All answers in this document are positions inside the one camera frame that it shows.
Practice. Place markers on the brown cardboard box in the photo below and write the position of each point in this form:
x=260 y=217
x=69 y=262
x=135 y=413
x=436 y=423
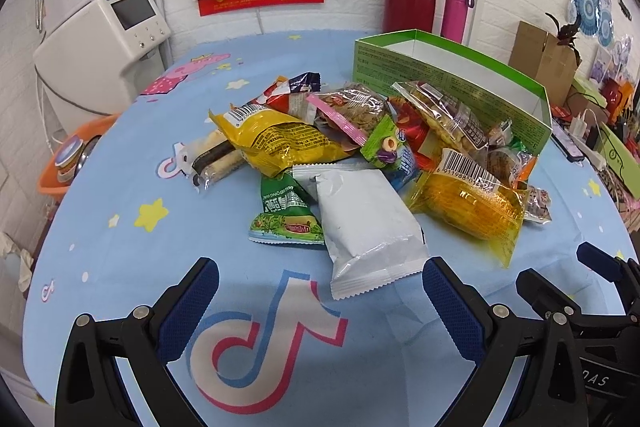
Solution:
x=538 y=54

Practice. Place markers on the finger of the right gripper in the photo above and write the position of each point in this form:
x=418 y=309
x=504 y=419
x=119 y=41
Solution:
x=545 y=298
x=624 y=274

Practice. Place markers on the dark potted plant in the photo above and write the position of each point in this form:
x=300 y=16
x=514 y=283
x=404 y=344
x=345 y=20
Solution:
x=566 y=34

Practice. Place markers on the black white wafer pack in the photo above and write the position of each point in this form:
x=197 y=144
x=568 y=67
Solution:
x=210 y=159

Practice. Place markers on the blue cartoon tablecloth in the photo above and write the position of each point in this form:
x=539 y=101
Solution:
x=273 y=348

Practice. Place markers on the yellow corn snack pack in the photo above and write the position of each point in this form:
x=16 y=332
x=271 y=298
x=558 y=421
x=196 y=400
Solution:
x=466 y=196

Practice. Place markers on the green snack packet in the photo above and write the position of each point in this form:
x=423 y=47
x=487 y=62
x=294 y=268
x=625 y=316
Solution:
x=286 y=217

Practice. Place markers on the green cardboard box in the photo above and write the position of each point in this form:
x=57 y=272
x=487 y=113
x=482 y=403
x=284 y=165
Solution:
x=493 y=90

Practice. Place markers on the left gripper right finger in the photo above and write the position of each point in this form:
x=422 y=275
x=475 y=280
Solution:
x=549 y=392

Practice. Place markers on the white water dispenser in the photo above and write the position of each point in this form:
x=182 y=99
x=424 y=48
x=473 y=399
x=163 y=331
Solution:
x=98 y=61

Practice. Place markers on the white foil snack pack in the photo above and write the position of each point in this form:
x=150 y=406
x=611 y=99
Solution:
x=371 y=236

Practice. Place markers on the blue paper fan decoration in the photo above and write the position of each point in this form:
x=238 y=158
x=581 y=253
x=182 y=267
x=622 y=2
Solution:
x=595 y=19

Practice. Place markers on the clear bag brown label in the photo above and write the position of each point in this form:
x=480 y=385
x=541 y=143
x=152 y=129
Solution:
x=452 y=120

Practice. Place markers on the white power strip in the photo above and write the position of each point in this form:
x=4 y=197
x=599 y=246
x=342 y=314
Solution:
x=585 y=135

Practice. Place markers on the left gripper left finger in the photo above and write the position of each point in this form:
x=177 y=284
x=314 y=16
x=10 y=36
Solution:
x=185 y=306

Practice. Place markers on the pink striped snack bag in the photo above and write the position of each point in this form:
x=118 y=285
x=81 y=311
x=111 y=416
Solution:
x=354 y=109

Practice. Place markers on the yellow crinkled snack bag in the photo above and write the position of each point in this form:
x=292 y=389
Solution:
x=271 y=141

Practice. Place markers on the pink thermos bottle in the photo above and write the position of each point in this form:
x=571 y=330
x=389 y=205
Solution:
x=454 y=19

